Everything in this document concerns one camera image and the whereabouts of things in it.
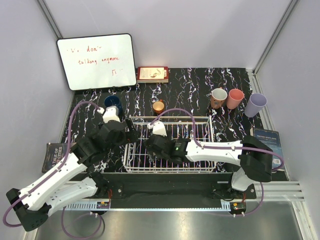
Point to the dark blue book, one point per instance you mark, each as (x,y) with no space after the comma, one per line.
(272,140)

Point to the white wire dish rack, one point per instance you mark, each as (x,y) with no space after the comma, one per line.
(136,160)

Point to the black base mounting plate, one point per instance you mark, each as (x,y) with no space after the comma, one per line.
(165,191)

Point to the white slotted cable duct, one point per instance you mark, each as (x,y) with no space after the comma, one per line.
(88,206)

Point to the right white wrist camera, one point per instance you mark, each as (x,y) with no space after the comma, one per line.
(158,128)

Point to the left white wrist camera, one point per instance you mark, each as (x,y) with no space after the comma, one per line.
(111,113)

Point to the blue ceramic mug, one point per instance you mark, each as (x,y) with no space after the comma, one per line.
(113,100)

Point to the Tale of Two Cities book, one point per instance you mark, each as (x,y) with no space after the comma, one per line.
(55,152)

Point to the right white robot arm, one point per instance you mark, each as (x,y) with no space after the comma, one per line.
(253,157)

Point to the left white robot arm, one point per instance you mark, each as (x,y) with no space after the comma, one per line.
(34,204)

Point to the pink plastic cup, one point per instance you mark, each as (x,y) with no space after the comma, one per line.
(234,98)

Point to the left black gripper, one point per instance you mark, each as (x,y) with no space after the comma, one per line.
(131,135)

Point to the red book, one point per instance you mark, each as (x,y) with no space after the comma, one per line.
(152,74)

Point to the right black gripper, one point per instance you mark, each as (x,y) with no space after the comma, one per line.
(150,153)

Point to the orange ceramic mug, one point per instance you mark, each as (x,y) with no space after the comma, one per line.
(158,107)

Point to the whiteboard with red writing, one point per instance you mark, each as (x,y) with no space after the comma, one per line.
(98,62)

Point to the salmon speckled ceramic mug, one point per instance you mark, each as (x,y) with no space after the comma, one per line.
(218,97)

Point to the lavender plastic cup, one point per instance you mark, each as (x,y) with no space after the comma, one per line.
(256,102)

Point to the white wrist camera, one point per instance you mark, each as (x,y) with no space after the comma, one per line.
(111,113)
(158,128)

